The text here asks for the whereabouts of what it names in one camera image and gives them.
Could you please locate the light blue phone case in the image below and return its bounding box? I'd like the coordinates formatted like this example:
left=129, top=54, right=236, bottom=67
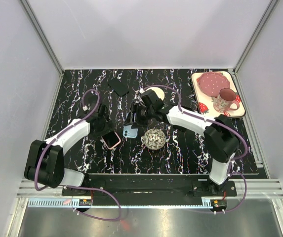
left=122, top=125, right=138, bottom=139

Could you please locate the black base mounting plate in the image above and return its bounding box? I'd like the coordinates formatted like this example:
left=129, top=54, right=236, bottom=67
left=61, top=173, right=238, bottom=198

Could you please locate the pink dotted plate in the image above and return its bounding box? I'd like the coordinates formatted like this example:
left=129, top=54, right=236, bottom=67
left=197, top=72, right=230, bottom=97

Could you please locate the black phone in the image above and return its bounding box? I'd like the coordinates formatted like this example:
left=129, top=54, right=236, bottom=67
left=108, top=79, right=129, bottom=97

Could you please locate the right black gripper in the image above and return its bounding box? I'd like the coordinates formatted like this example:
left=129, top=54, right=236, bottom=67
left=122, top=102, right=154, bottom=130

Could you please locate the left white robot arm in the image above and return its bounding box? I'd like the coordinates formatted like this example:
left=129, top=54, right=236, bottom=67
left=24, top=104, right=114, bottom=196

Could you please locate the cream bowl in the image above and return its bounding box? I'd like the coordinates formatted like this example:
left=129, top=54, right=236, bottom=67
left=148, top=87, right=165, bottom=100

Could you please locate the strawberry patterned tray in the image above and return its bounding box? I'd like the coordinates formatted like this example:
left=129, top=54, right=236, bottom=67
left=191, top=71, right=245, bottom=118

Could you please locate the pink cased phone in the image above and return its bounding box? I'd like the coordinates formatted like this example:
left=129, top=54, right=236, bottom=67
left=101, top=131, right=121, bottom=150

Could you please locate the pink printed mug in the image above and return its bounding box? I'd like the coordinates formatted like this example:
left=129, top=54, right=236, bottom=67
left=213, top=88, right=240, bottom=113

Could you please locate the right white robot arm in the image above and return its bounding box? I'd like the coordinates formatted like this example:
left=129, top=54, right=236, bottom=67
left=124, top=86, right=243, bottom=196

